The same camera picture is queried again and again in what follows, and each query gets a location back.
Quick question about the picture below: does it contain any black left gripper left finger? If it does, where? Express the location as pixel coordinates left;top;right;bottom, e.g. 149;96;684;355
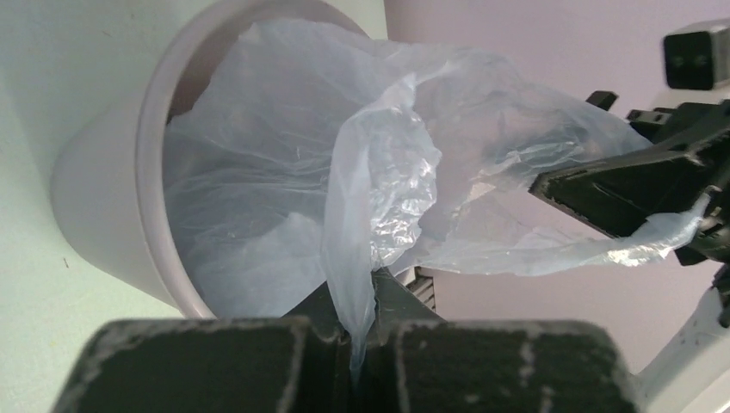
53;286;351;412

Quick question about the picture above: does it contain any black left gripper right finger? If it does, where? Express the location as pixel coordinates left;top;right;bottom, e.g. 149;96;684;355
362;270;639;412

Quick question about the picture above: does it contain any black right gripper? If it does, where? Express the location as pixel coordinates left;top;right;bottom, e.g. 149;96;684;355
529;100;729;266

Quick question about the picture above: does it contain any translucent blue trash bag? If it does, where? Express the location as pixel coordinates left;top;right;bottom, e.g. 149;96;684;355
164;19;708;367

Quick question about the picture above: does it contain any grey plastic trash bin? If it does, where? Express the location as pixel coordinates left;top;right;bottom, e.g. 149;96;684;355
51;1;361;317

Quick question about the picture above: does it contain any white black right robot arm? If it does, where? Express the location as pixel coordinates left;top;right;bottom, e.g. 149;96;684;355
530;88;729;412

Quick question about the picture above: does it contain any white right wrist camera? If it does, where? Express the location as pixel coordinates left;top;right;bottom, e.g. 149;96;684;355
653;17;729;108

